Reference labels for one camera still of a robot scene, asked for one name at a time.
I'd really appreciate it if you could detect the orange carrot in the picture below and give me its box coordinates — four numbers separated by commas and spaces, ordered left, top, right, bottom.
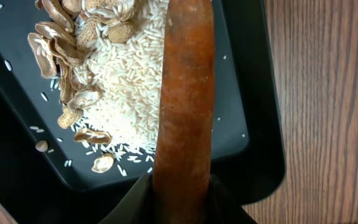
152, 0, 215, 223

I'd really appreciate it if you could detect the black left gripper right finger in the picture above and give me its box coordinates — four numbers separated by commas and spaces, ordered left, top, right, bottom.
208, 174, 257, 224

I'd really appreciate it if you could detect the black waste tray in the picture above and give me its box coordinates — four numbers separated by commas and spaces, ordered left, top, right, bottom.
0, 1, 285, 223

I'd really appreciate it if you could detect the pile of peanut shells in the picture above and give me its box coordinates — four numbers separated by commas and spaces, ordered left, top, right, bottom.
27, 1, 137, 174

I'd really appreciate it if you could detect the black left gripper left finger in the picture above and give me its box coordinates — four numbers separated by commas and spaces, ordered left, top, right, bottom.
99, 174, 154, 224

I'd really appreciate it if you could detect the pile of white rice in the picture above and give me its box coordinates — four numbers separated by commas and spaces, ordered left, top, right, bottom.
73, 0, 168, 154

